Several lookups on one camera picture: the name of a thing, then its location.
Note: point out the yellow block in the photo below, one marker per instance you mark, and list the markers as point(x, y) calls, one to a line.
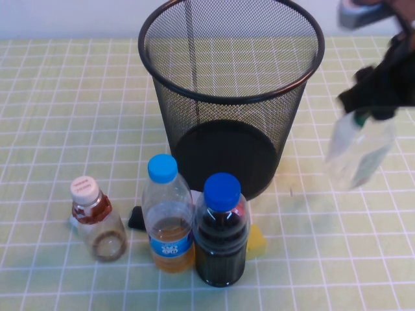
point(256, 243)

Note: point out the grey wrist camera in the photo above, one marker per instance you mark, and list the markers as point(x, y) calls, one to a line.
point(360, 14)

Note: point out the dark cola bottle blue cap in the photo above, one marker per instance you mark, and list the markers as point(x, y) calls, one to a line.
point(220, 252)

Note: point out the clear bottle green cap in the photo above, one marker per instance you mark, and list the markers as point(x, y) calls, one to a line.
point(356, 155)

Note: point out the small bottle white cap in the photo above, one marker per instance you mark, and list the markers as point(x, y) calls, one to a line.
point(103, 230)

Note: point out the black mesh wastebasket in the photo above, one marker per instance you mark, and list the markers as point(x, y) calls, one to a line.
point(227, 152)

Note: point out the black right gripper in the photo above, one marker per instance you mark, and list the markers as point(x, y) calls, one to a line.
point(394, 81)

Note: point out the green grid tablecloth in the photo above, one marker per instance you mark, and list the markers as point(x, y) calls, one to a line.
point(48, 129)

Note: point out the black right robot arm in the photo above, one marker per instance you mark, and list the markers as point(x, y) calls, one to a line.
point(403, 14)

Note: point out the small black object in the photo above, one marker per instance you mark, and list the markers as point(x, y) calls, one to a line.
point(136, 220)

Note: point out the orange liquid bottle light-blue cap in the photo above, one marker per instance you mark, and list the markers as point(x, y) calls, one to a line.
point(168, 233)

